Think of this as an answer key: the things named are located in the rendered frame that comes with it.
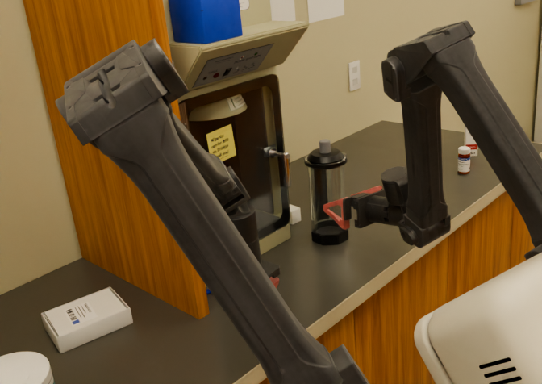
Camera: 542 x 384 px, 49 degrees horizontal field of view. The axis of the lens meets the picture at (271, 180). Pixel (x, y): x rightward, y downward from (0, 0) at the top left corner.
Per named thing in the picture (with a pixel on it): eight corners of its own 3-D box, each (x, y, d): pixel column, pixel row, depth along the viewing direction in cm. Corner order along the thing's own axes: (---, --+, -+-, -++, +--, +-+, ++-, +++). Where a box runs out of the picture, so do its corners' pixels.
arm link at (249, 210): (221, 216, 92) (257, 209, 93) (214, 198, 98) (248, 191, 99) (227, 255, 95) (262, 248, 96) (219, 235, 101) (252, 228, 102)
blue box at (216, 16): (173, 42, 121) (166, -4, 118) (210, 34, 127) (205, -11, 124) (206, 44, 114) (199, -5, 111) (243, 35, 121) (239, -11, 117)
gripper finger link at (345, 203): (315, 194, 131) (350, 200, 124) (337, 188, 136) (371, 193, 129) (318, 225, 132) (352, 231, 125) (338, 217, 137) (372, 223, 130)
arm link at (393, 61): (399, 68, 87) (459, 39, 90) (377, 54, 91) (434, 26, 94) (414, 258, 116) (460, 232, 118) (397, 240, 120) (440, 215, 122)
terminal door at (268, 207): (201, 270, 139) (175, 102, 125) (289, 222, 159) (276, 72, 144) (202, 271, 139) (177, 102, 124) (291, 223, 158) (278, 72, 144)
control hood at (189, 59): (169, 93, 123) (161, 44, 120) (276, 63, 145) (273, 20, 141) (206, 99, 116) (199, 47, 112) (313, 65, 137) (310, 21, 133)
